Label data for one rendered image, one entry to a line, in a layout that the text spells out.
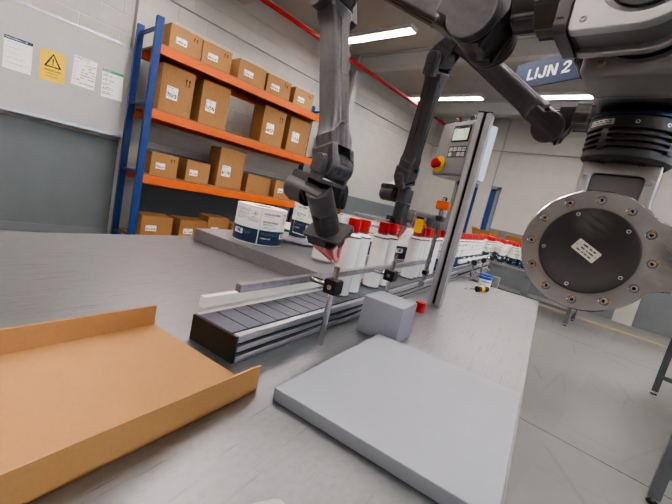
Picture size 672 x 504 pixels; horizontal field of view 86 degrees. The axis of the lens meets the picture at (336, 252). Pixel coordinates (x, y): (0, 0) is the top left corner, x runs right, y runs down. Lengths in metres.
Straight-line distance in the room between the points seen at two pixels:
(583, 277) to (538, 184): 8.39
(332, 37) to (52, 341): 0.73
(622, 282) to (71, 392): 0.78
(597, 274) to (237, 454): 0.59
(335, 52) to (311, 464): 0.73
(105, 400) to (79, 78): 4.71
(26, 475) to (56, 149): 4.84
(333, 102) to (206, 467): 0.65
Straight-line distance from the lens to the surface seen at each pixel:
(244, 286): 0.59
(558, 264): 0.72
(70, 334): 0.67
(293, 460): 0.47
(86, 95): 5.10
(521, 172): 9.23
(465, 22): 0.65
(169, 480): 0.44
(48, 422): 0.51
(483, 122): 1.34
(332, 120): 0.77
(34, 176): 5.16
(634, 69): 0.67
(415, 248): 1.40
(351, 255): 0.91
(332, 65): 0.83
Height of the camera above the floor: 1.13
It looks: 9 degrees down
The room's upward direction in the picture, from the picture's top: 13 degrees clockwise
